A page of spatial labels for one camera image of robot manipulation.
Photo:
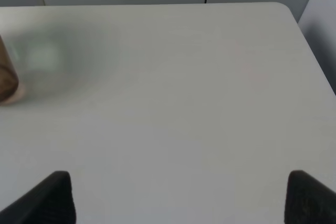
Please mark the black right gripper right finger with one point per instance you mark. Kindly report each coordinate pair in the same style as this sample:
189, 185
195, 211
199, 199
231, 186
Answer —
308, 200

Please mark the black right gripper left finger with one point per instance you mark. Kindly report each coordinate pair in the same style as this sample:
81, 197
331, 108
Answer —
50, 201

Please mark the pink translucent plastic cup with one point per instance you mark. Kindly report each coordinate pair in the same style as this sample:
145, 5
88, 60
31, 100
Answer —
12, 90

